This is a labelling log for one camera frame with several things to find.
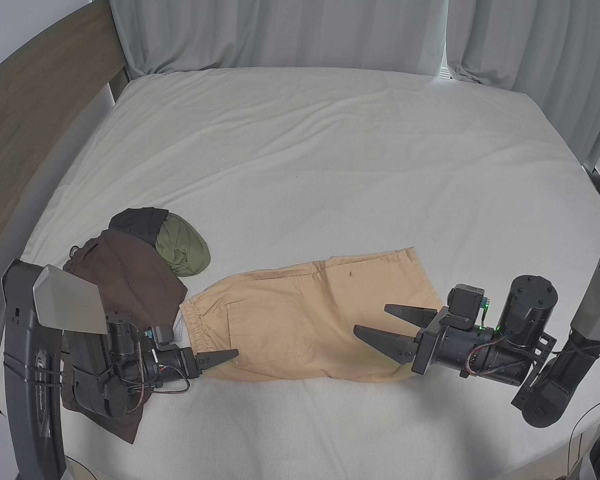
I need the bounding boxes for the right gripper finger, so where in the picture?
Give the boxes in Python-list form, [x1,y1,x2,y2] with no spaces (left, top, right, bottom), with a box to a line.
[354,324,421,366]
[384,304,438,328]

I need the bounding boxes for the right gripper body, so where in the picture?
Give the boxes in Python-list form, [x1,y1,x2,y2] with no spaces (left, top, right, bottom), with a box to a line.
[411,307,498,376]

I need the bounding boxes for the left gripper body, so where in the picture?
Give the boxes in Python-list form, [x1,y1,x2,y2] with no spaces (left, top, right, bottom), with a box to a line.
[154,346,204,381]

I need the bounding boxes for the beige shorts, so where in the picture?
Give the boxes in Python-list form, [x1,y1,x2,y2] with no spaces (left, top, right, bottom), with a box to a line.
[179,247,443,384]

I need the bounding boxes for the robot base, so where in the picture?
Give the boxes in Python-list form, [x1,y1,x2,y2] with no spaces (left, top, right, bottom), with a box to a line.
[571,455,598,480]

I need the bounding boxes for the bed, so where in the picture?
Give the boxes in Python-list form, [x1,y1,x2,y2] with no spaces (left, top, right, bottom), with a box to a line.
[0,0,600,480]

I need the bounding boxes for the brown garment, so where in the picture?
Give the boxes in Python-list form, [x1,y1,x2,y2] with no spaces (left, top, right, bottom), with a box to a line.
[60,230,188,444]

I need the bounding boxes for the green garment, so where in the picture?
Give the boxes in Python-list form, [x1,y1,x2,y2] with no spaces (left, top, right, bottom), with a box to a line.
[155,212,211,278]

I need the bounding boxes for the black garment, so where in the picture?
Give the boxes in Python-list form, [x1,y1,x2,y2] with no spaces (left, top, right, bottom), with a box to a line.
[108,208,171,246]

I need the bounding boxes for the pale green curtain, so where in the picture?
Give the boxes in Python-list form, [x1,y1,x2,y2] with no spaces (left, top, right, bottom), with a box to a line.
[445,0,600,164]
[102,0,453,80]

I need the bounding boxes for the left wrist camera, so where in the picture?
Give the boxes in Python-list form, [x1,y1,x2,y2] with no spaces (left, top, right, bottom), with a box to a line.
[147,324,176,346]

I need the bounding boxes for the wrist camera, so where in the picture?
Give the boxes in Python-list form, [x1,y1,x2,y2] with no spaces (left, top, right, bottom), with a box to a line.
[147,324,176,346]
[447,284,491,329]

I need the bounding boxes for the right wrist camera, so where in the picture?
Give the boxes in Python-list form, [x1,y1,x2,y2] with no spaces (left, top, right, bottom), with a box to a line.
[447,284,491,329]

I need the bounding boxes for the black cable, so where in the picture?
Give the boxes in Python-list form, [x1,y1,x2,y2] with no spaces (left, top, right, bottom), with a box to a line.
[569,397,600,469]

